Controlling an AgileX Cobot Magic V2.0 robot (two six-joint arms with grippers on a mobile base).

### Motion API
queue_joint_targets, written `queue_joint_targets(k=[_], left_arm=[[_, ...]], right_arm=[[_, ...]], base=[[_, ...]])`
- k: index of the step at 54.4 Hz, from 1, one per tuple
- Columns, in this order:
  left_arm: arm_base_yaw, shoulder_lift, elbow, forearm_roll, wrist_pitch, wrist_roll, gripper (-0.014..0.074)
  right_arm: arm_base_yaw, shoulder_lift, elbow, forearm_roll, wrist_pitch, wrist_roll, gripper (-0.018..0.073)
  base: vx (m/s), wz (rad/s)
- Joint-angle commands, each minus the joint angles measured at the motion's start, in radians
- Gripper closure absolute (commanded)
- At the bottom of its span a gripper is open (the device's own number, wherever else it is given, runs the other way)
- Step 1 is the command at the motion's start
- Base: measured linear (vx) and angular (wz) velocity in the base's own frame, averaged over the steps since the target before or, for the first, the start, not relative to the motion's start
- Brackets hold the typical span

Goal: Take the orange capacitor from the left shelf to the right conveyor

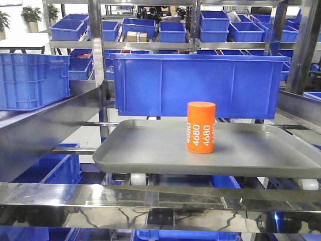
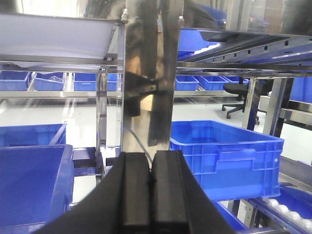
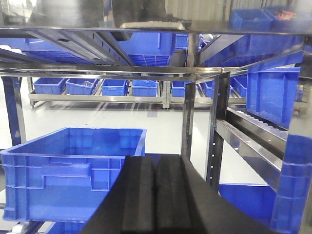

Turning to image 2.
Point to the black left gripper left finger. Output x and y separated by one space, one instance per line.
119 204

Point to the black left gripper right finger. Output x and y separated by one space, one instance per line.
179 204

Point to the white shelf panel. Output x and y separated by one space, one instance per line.
56 37

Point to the large blue ribbed crate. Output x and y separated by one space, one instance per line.
229 162

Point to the blue bin lower left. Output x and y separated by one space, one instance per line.
36 186

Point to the blue bin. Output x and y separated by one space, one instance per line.
33 135
36 186

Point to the blue bin behind left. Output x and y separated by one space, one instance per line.
33 135

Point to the black office chair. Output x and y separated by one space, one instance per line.
241 90

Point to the roller conveyor rail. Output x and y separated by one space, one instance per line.
292 209

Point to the stainless steel shelf post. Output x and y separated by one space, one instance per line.
151 43

